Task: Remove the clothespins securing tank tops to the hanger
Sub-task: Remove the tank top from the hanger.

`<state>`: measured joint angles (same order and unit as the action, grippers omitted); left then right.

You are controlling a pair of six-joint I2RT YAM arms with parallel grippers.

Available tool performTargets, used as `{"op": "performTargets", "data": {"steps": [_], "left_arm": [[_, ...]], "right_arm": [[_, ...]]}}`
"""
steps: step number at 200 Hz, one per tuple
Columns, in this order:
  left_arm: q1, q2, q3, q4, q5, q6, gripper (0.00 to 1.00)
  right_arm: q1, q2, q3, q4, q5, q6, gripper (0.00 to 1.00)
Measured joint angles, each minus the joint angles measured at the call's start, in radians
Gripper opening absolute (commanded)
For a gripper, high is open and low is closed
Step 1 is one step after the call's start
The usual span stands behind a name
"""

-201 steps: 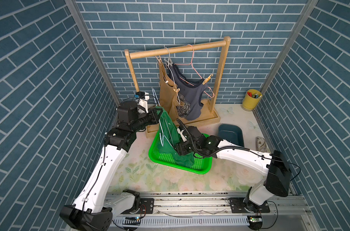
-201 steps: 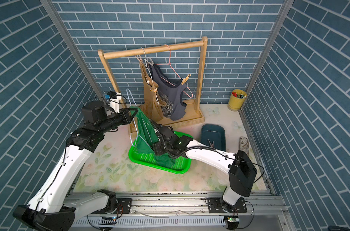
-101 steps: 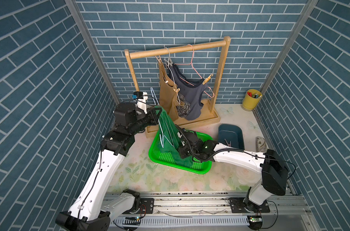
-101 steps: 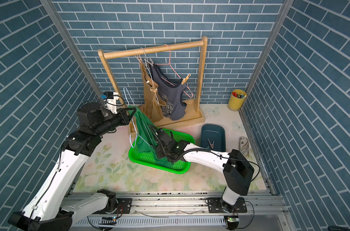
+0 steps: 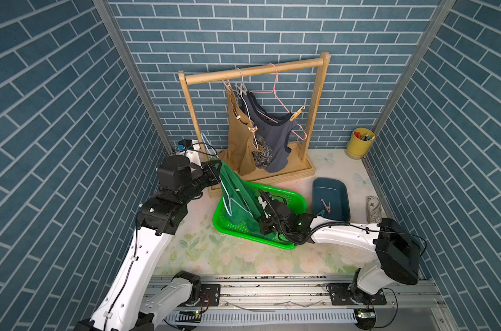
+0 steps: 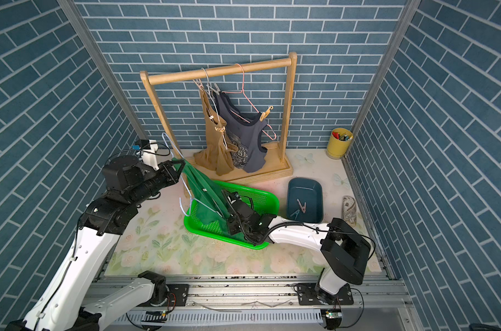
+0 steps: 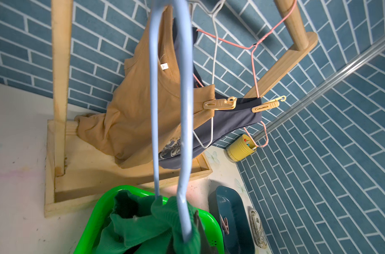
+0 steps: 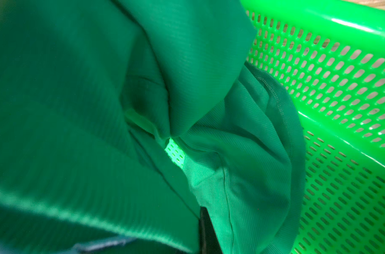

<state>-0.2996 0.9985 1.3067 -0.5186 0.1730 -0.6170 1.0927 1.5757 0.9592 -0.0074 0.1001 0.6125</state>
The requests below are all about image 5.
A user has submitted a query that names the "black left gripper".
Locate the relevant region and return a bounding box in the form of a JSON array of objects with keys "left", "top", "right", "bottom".
[{"left": 177, "top": 157, "right": 222, "bottom": 204}]

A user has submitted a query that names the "green tank top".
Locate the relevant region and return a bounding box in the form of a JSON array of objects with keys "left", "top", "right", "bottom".
[{"left": 216, "top": 161, "right": 275, "bottom": 241}]

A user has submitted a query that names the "light blue wire hanger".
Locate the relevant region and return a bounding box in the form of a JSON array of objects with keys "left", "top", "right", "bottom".
[{"left": 200, "top": 132, "right": 255, "bottom": 218}]

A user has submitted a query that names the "pink clothespin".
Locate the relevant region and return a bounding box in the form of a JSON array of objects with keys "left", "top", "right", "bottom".
[{"left": 321, "top": 199, "right": 331, "bottom": 214}]

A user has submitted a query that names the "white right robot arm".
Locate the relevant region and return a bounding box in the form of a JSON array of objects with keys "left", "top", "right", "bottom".
[{"left": 258, "top": 189, "right": 423, "bottom": 306}]

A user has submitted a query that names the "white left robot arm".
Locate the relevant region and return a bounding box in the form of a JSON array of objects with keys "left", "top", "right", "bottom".
[{"left": 75, "top": 154, "right": 222, "bottom": 330}]

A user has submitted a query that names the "tan tank top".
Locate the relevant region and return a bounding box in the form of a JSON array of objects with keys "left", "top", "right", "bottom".
[{"left": 220, "top": 89, "right": 258, "bottom": 176}]

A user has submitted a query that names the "dark grey tank top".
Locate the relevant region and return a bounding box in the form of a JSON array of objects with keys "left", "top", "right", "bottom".
[{"left": 245, "top": 92, "right": 298, "bottom": 173}]

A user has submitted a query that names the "wooden clothes rack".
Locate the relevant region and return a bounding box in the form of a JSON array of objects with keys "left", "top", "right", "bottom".
[{"left": 179, "top": 52, "right": 331, "bottom": 186}]

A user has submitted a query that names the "green plastic basket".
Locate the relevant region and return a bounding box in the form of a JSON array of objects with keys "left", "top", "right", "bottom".
[{"left": 212, "top": 181, "right": 308, "bottom": 251}]

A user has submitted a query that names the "dark teal plastic tray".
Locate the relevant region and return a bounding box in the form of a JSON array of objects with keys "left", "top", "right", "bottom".
[{"left": 312, "top": 177, "right": 351, "bottom": 223}]

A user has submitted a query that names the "yellow clothespin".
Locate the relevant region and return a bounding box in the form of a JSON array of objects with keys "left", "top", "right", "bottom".
[{"left": 290, "top": 106, "right": 306, "bottom": 122}]

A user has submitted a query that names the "beige clothespin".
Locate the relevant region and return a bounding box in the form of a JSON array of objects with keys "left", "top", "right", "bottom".
[
  {"left": 222, "top": 80, "right": 232, "bottom": 91},
  {"left": 236, "top": 82, "right": 248, "bottom": 95}
]

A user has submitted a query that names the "yellow pen cup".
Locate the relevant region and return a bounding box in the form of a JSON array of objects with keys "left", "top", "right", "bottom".
[{"left": 345, "top": 128, "right": 376, "bottom": 159}]

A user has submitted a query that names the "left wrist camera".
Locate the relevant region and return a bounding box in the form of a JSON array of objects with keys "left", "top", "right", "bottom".
[{"left": 175, "top": 139, "right": 201, "bottom": 155}]

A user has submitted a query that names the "white wire hanger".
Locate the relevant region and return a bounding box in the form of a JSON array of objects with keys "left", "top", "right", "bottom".
[{"left": 236, "top": 68, "right": 259, "bottom": 150}]

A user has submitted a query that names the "pink wire hanger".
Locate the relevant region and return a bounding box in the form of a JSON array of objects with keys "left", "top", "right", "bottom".
[{"left": 253, "top": 63, "right": 294, "bottom": 116}]

